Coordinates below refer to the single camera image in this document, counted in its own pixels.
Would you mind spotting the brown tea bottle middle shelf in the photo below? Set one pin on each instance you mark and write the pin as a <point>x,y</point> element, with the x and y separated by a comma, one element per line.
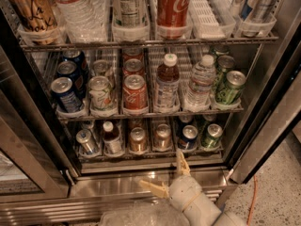
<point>167,81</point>

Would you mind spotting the rear blue Pepsi can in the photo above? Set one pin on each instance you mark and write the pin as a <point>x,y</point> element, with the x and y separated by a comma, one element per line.
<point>79,58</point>

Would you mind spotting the white green can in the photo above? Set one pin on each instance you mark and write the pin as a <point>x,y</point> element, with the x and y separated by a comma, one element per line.
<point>101,93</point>
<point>101,67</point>

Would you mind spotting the rear red Coke can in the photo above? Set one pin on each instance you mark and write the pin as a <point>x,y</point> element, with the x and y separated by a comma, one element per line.
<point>132,53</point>

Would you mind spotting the middle wire shelf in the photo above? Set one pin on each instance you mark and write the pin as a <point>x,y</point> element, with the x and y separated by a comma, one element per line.
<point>88,114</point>

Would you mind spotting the silver can bottom shelf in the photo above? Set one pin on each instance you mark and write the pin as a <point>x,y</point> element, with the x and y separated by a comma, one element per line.
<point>87,141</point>

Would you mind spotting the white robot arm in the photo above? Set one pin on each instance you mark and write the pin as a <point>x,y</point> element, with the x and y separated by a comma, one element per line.
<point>208,214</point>

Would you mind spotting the rear green can middle shelf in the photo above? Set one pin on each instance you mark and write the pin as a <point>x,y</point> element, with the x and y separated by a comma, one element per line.
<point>220,50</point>

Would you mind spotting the empty white shelf tray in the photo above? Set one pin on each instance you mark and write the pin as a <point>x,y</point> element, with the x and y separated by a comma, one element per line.
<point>211,19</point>

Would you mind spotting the blue pepsi can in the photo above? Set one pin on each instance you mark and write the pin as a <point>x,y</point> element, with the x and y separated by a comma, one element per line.
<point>79,58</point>
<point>69,69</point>
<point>65,94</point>

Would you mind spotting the orange can shelf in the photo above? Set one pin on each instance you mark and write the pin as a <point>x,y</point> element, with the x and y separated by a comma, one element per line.
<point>162,138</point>
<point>138,142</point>

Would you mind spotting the red coke can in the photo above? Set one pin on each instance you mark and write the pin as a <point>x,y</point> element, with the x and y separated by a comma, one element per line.
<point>132,53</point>
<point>133,66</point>
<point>135,92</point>

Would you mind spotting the rear white green can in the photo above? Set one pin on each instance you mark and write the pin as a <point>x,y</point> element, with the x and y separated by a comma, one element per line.
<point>101,67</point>

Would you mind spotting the wire shelf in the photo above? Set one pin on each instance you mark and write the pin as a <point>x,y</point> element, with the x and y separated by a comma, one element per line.
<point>272,37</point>
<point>88,114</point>

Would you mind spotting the front green can middle shelf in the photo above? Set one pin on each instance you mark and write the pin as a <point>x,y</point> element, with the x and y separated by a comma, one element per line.
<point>230,88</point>

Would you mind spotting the clear plastic bin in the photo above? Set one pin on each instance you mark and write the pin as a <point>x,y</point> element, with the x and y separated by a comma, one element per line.
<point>159,213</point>

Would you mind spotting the left glass fridge door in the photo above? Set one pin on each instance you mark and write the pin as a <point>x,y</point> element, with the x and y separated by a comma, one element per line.
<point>33,175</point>

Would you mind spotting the clear water bottle top shelf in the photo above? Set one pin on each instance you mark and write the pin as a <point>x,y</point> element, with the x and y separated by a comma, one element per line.
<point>84,23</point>

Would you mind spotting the clear water bottle middle shelf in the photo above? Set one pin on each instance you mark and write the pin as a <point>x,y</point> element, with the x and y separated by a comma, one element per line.
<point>201,81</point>

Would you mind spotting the small tea bottle bottom shelf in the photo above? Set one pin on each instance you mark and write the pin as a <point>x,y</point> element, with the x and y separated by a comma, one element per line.
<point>111,137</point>

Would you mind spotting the blue can bottom shelf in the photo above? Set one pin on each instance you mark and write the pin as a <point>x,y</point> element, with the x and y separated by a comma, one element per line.
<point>188,137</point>

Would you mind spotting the clear water bottle shelf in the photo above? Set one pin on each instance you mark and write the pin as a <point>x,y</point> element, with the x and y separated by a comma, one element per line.
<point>84,23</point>
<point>201,81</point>

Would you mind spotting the blue silver can top shelf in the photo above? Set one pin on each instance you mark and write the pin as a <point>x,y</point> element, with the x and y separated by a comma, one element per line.
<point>254,18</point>

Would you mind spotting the top wire shelf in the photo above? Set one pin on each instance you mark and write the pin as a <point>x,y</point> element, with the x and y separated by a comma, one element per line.
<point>272,37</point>

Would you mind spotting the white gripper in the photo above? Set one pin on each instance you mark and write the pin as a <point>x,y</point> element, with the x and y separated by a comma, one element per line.
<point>182,189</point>

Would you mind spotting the La Croix orange can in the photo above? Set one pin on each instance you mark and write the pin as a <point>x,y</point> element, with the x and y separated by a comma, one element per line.
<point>37,16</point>

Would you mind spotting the front red Coke can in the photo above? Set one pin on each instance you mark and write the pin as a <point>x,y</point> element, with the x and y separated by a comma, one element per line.
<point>135,92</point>

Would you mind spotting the front white green can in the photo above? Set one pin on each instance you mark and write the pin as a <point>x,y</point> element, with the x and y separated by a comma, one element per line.
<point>101,93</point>

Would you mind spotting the red Coca-Cola bottle top shelf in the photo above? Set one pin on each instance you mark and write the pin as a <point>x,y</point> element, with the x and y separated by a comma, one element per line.
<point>172,18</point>

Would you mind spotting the front blue Pepsi can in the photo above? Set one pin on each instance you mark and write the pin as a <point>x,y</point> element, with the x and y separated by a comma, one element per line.
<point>65,94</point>

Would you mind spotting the right fridge door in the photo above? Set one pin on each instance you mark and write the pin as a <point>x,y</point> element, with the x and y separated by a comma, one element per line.
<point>271,99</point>

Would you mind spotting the green can bottom shelf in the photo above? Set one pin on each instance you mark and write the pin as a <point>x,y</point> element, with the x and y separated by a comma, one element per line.
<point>211,136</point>

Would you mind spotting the middle blue Pepsi can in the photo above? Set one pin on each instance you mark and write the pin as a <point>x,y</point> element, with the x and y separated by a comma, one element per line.
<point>69,69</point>

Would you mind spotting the green can shelf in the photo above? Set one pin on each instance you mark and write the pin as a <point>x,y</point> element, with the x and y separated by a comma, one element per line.
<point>220,50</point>
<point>211,136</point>
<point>230,88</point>
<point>224,64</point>

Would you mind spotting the middle red Coke can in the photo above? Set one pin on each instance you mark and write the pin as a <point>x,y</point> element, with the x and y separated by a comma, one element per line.
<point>133,66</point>

